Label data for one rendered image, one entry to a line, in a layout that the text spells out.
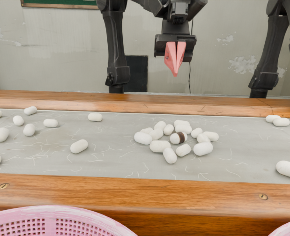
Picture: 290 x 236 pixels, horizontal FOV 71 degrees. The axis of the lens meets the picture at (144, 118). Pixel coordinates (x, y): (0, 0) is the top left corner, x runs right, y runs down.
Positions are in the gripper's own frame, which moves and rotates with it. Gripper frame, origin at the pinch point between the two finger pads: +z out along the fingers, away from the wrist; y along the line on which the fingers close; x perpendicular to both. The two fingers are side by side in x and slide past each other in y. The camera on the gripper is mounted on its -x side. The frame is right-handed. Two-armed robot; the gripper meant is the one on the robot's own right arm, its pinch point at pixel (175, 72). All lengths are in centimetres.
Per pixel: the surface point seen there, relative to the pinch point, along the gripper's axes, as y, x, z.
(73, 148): -18.7, -4.1, 21.1
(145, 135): -6.7, -1.7, 17.2
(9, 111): -43.0, 9.6, 6.7
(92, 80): -72, 154, -119
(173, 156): -2.0, -5.4, 22.3
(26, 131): -30.1, -0.6, 16.7
